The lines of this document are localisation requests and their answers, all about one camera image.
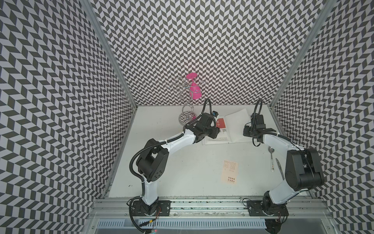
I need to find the red square card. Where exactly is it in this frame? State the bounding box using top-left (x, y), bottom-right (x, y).
top-left (216, 118), bottom-right (226, 129)

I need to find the white photo album bicycle cover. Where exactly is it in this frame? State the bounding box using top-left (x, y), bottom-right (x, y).
top-left (203, 109), bottom-right (251, 145)

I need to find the pale pink card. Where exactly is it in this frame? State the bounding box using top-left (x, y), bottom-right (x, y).
top-left (221, 160), bottom-right (239, 184)

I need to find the white calligraphy card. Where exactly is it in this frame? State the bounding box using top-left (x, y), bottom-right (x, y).
top-left (214, 128), bottom-right (231, 144)

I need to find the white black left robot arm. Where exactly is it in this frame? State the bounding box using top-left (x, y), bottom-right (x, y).
top-left (129, 99), bottom-right (220, 215)

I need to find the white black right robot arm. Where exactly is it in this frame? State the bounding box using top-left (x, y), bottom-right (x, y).
top-left (243, 99), bottom-right (324, 218)

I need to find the metal spoon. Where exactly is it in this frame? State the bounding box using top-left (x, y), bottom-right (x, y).
top-left (268, 146), bottom-right (275, 172)

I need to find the pink plastic cup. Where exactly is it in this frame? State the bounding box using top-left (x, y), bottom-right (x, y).
top-left (186, 73), bottom-right (202, 100)

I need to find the chrome wire cup stand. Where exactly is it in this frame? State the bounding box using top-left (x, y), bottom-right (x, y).
top-left (167, 77), bottom-right (202, 125)

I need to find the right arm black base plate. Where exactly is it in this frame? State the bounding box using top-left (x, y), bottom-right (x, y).
top-left (246, 200), bottom-right (289, 217)

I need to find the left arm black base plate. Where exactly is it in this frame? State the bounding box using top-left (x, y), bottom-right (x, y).
top-left (130, 200), bottom-right (171, 216)

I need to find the aluminium front rail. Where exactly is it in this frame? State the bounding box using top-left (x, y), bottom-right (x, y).
top-left (88, 196), bottom-right (333, 219)

